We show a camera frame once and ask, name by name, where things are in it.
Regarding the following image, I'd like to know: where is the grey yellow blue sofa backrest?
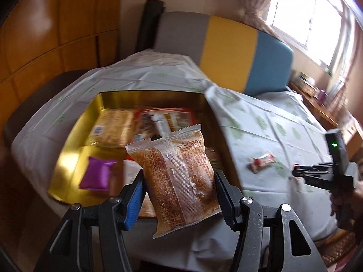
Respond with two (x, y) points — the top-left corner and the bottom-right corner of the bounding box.
(153, 11), (295, 97)

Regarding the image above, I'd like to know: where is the black rolled mat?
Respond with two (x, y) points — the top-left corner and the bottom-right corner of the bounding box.
(135, 0), (165, 53)

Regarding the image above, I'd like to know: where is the yellow brittle snack packet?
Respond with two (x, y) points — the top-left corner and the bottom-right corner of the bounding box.
(91, 109), (135, 148)

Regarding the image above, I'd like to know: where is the dark brown seat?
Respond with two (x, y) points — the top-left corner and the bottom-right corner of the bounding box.
(3, 69), (91, 139)

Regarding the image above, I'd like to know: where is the gold tin box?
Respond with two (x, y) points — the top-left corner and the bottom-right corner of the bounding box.
(47, 91), (241, 219)

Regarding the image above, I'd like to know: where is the wooden side table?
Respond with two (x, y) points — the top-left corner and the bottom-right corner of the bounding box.
(289, 79), (358, 159)

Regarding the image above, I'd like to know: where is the person's right hand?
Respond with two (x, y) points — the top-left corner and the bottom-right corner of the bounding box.
(330, 181), (363, 227)

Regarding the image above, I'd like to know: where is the white backed snack packet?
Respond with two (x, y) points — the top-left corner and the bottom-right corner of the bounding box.
(123, 159), (143, 194)

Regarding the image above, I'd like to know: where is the white plastic tablecloth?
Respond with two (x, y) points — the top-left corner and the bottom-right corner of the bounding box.
(11, 49), (345, 261)

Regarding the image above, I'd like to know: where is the window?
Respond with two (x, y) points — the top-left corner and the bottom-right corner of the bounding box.
(267, 0), (355, 74)

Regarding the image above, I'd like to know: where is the brown cracker packet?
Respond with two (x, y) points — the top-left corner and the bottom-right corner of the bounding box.
(125, 123), (222, 239)

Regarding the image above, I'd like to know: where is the small red white packet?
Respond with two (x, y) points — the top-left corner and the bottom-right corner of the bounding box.
(249, 152), (277, 174)

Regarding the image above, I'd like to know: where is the wooden cabinet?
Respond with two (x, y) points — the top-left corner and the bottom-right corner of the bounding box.
(0, 0), (125, 153)

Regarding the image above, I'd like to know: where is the large red snack bag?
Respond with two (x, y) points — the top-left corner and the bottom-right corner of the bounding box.
(133, 107), (197, 141)

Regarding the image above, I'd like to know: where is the woven rattan seat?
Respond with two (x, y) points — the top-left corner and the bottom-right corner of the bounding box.
(320, 229), (361, 267)

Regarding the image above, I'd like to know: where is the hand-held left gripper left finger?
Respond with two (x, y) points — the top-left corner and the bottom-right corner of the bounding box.
(34, 170), (148, 272)

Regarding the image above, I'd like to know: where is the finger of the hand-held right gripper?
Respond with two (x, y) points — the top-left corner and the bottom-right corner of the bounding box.
(292, 169), (338, 188)
(298, 161), (334, 173)

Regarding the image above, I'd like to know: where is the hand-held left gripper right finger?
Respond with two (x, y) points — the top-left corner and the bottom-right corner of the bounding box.
(215, 171), (321, 272)

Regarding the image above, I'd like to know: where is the beige curtain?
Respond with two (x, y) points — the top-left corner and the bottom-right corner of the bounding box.
(241, 0), (281, 32)

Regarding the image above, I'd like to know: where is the purple snack packet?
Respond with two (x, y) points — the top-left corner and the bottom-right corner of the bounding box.
(79, 156), (117, 191)

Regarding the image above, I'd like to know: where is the woven basket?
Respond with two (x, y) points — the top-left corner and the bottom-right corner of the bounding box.
(295, 73), (316, 92)

